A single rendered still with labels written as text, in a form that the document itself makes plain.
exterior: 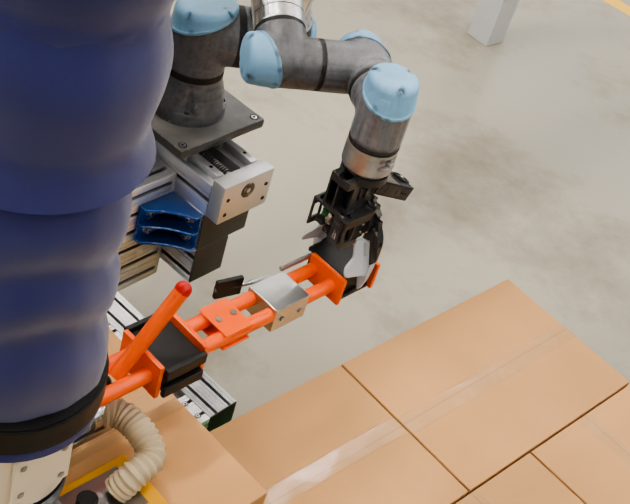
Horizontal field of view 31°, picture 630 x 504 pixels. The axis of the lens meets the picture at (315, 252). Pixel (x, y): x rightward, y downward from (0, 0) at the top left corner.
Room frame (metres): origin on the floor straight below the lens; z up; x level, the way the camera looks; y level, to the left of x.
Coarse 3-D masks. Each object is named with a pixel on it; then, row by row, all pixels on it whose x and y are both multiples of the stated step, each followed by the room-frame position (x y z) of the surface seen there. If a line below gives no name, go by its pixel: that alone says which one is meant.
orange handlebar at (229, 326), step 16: (304, 272) 1.30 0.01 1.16; (320, 288) 1.28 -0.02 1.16; (224, 304) 1.17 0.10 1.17; (240, 304) 1.19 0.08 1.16; (192, 320) 1.12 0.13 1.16; (208, 320) 1.13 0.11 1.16; (224, 320) 1.14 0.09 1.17; (240, 320) 1.15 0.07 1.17; (256, 320) 1.17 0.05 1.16; (272, 320) 1.19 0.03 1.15; (208, 336) 1.11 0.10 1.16; (224, 336) 1.12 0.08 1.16; (240, 336) 1.14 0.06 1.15; (208, 352) 1.09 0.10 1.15; (144, 368) 1.01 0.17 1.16; (112, 384) 0.97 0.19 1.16; (128, 384) 0.98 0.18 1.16; (144, 384) 1.00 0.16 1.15; (112, 400) 0.95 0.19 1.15
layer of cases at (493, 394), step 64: (448, 320) 2.03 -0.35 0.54; (512, 320) 2.10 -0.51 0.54; (320, 384) 1.69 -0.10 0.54; (384, 384) 1.75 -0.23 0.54; (448, 384) 1.82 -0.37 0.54; (512, 384) 1.88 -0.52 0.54; (576, 384) 1.95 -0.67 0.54; (256, 448) 1.47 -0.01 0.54; (320, 448) 1.52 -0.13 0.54; (384, 448) 1.58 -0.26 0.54; (448, 448) 1.63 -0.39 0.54; (512, 448) 1.69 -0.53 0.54; (576, 448) 1.75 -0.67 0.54
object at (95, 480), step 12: (120, 456) 0.96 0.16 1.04; (108, 468) 0.93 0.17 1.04; (84, 480) 0.90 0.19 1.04; (96, 480) 0.90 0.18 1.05; (72, 492) 0.87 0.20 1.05; (84, 492) 0.86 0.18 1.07; (96, 492) 0.89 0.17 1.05; (108, 492) 0.89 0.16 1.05; (144, 492) 0.91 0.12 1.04; (156, 492) 0.92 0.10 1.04
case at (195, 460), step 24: (144, 408) 1.07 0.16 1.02; (168, 408) 1.08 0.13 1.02; (168, 432) 1.04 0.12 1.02; (192, 432) 1.05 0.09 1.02; (72, 456) 0.95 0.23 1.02; (96, 456) 0.96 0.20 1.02; (168, 456) 1.00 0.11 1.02; (192, 456) 1.01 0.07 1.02; (216, 456) 1.02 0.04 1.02; (72, 480) 0.91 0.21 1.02; (168, 480) 0.96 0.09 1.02; (192, 480) 0.97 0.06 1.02; (216, 480) 0.98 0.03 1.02; (240, 480) 1.00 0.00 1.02
